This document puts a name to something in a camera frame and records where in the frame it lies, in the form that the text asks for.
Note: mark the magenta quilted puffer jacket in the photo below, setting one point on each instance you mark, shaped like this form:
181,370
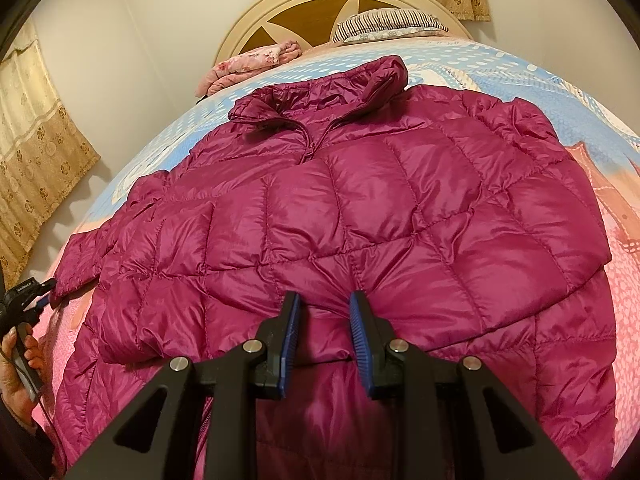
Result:
461,217

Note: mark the person's left hand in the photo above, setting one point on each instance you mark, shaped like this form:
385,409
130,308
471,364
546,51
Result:
13,393

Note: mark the blue pink patterned bedspread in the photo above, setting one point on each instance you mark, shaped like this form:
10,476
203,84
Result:
605,147

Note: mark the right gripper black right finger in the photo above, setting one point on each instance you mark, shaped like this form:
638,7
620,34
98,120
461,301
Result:
455,420

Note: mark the striped pillow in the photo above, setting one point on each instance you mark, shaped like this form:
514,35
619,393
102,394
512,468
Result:
380,24

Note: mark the cream wooden headboard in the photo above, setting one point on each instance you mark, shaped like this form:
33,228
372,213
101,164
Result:
312,22

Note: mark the beige floral side curtain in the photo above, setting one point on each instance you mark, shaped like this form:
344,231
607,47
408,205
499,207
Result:
43,153

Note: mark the pink floral folded blanket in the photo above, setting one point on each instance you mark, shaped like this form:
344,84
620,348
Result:
246,65

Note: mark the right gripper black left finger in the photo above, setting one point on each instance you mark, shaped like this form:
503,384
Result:
156,435

